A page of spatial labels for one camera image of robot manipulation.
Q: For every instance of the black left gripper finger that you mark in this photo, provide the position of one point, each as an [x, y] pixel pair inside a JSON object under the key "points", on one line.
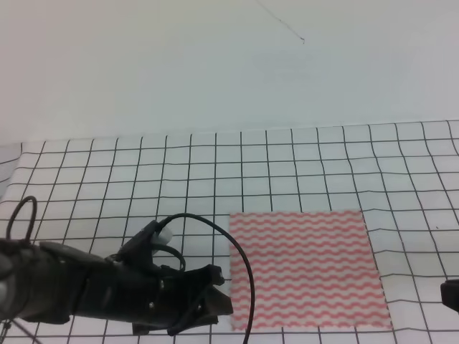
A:
{"points": [[213, 305], [211, 275]]}

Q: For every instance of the pink wavy-striped towel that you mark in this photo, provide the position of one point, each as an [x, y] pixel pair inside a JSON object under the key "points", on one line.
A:
{"points": [[304, 270]]}

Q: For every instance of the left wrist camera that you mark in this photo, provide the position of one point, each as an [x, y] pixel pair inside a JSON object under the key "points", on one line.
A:
{"points": [[154, 240]]}

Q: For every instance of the white black-grid tablecloth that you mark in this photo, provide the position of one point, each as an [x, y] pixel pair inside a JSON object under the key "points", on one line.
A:
{"points": [[93, 194]]}

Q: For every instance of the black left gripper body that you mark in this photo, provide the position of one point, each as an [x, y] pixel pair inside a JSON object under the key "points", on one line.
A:
{"points": [[155, 299]]}

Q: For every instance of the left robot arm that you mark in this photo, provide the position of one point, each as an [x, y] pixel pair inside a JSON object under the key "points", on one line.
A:
{"points": [[50, 282]]}

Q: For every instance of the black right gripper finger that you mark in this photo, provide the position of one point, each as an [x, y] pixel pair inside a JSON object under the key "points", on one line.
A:
{"points": [[449, 291]]}

